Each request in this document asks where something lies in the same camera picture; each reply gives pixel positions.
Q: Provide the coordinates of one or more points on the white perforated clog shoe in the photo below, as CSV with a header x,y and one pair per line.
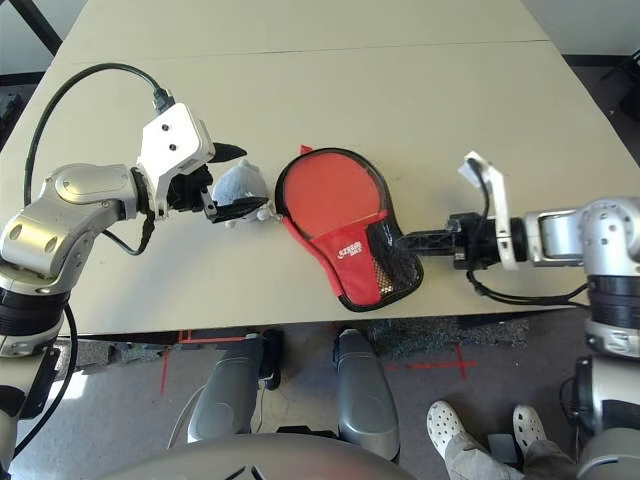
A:
x,y
529,427
447,427

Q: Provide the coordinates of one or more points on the grey foot pedal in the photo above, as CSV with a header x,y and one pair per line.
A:
x,y
502,449

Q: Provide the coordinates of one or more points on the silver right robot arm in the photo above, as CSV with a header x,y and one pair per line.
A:
x,y
610,225

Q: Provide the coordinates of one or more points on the grey robot torso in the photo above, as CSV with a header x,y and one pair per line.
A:
x,y
250,460

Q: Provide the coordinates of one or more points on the red ping-pong paddle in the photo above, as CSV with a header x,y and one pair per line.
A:
x,y
325,190

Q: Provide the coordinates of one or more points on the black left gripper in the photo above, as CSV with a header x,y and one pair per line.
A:
x,y
187,192

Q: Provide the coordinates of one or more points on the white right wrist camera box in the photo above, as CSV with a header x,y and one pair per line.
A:
x,y
500,200

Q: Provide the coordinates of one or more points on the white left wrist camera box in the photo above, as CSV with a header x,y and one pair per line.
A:
x,y
170,140

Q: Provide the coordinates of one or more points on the grey speckled floor mat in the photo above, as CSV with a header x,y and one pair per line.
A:
x,y
125,352

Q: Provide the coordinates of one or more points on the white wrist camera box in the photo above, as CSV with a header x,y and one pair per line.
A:
x,y
500,200
170,140

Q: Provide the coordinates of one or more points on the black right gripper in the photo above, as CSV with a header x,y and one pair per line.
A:
x,y
470,240

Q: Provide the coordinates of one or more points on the black metal frame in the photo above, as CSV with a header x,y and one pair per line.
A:
x,y
42,27

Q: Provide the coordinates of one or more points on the dark speckled floor mat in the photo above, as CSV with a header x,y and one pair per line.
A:
x,y
450,337

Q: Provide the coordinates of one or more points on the grey plush zipper charm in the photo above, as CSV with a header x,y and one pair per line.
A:
x,y
240,182

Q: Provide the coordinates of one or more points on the black foam floor tile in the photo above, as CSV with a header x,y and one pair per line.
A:
x,y
7,107

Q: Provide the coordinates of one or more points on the grey left robot leg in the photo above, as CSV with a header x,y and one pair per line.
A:
x,y
225,390

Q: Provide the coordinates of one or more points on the grey trouser leg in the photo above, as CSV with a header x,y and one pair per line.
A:
x,y
547,462
475,460

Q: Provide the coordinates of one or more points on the black and red paddle case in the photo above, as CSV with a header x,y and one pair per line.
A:
x,y
350,270

